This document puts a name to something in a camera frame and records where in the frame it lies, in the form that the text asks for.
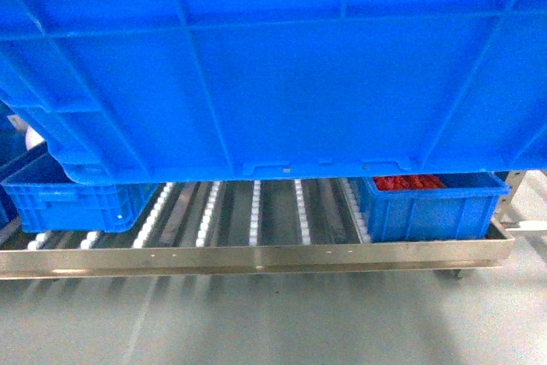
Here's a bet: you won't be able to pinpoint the steel roller flow shelf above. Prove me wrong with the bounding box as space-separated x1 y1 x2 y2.
0 170 547 283

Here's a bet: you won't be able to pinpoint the red parts in bin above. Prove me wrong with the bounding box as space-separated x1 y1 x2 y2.
373 174 446 191

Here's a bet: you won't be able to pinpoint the blue bin with red parts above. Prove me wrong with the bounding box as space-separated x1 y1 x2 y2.
350 173 509 243

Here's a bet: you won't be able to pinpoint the empty blue bin left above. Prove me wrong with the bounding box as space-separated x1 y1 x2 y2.
0 151 160 234

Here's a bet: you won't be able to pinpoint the large blue plastic crate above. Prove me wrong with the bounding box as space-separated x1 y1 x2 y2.
1 0 546 184

